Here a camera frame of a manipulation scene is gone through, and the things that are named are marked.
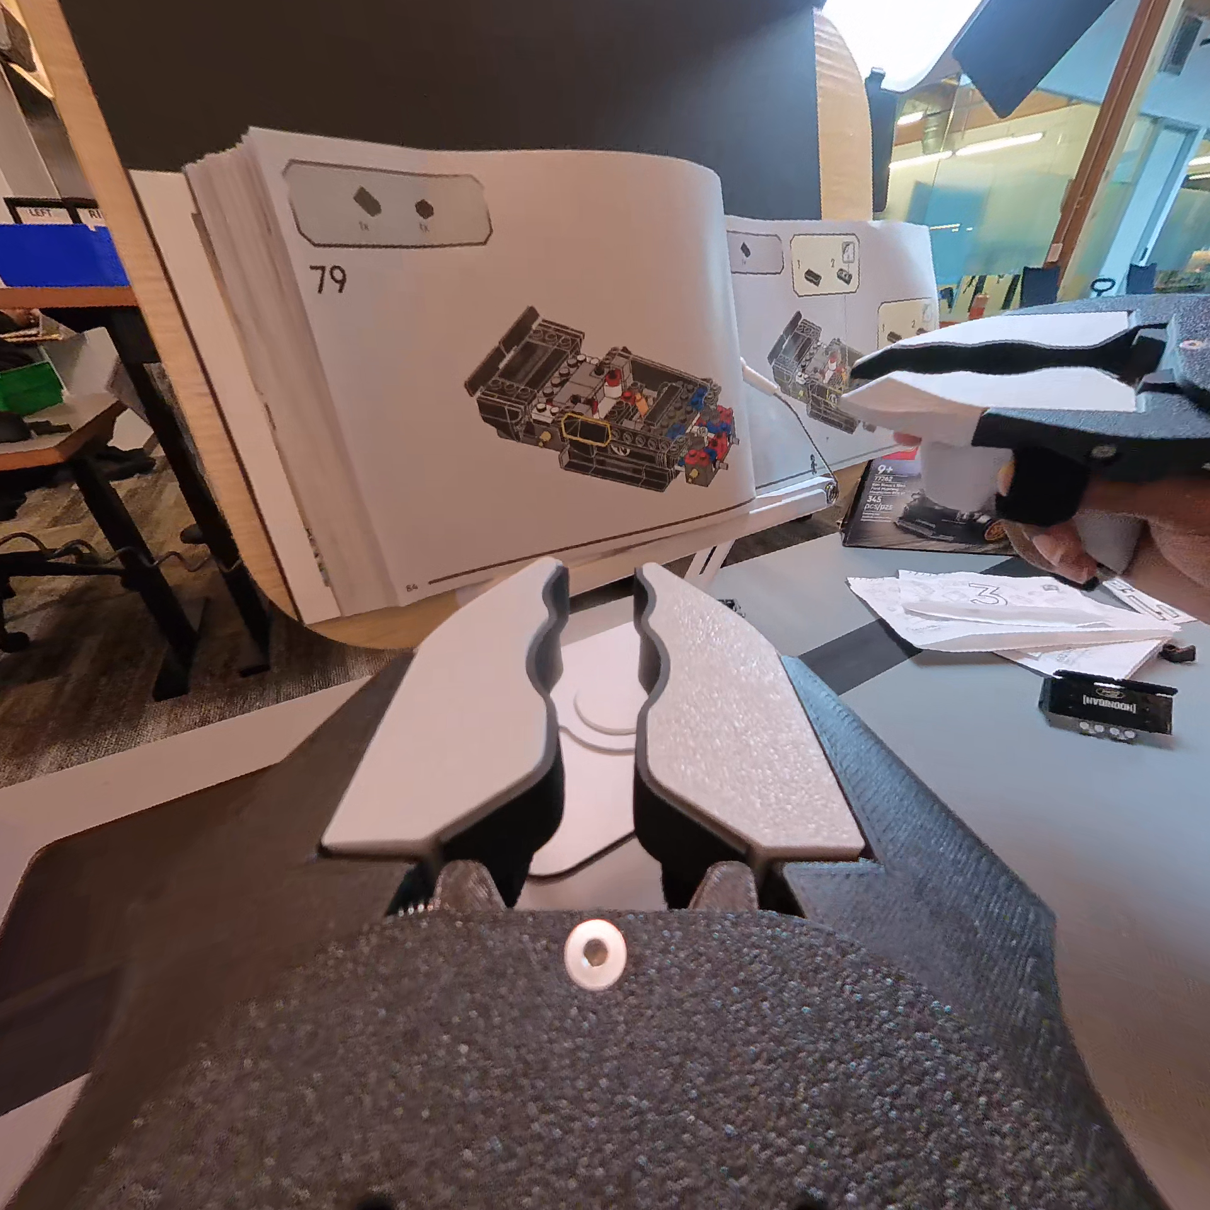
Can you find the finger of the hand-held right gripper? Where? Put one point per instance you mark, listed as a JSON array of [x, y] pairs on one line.
[[945, 407], [1021, 333]]

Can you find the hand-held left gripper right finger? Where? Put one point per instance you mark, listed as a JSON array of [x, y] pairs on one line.
[[746, 747]]

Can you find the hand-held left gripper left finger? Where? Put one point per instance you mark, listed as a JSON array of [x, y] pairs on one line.
[[444, 738]]

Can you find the lego instruction booklet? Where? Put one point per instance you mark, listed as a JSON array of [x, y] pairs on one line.
[[529, 312]]

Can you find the lego set box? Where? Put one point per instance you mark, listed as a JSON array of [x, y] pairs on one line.
[[879, 516]]

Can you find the black stickered lego panel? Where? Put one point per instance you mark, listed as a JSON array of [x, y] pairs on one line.
[[1106, 709]]

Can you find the person's right hand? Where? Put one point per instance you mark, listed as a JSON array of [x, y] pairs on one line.
[[1181, 558]]

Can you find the white book stand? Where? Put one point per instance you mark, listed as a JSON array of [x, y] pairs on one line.
[[595, 719]]

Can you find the white numbered paper bag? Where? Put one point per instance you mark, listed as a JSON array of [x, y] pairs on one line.
[[983, 598]]

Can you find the black lighting flag panel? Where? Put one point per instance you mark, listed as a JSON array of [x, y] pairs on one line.
[[1030, 48]]

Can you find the green plastic bin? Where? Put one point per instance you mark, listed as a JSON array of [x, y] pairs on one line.
[[27, 388]]

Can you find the wooden top background desk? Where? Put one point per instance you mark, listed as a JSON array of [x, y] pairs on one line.
[[56, 299]]

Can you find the blue storage bin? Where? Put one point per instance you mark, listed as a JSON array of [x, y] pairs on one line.
[[56, 256]]

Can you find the black backdrop board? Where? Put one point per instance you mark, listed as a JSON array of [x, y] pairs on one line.
[[425, 67]]

